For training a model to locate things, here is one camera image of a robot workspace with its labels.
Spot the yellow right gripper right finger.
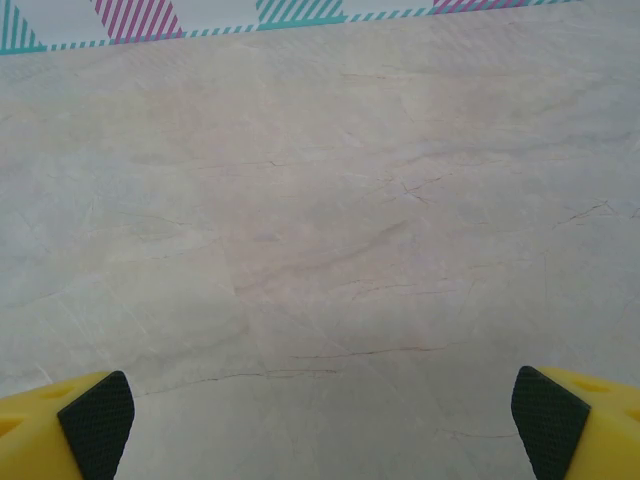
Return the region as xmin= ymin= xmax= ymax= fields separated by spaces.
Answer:
xmin=510 ymin=365 xmax=640 ymax=480

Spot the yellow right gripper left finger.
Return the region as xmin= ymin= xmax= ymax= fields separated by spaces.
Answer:
xmin=0 ymin=370 xmax=136 ymax=480

